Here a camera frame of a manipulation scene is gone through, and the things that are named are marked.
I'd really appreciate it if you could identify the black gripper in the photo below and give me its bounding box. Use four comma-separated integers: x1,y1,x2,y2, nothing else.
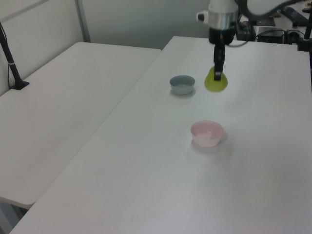
208,27,236,81

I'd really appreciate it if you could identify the green pear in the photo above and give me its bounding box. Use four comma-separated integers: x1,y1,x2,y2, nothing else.
204,66,230,93

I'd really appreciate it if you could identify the grey plastic bowl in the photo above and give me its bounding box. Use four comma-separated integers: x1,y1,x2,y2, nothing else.
169,75,196,96

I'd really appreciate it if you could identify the pink plastic bowl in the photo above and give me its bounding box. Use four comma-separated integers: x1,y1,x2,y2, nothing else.
190,119,225,148

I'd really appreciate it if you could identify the black electronics box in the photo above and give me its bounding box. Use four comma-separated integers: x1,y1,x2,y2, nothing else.
255,26,286,44

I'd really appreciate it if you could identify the cluttered background desk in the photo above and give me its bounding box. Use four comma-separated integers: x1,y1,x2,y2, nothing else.
274,4,312,31

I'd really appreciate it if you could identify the white side table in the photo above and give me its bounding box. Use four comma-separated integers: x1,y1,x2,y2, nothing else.
0,41,163,210

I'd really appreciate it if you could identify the black cable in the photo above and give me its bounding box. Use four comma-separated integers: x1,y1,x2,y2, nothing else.
229,40,249,48

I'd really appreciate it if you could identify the grey partition post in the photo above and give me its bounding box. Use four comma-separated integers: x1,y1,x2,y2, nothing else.
74,0,91,43

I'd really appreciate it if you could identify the black camera stand with base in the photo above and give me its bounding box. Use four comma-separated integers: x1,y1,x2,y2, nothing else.
0,21,30,91

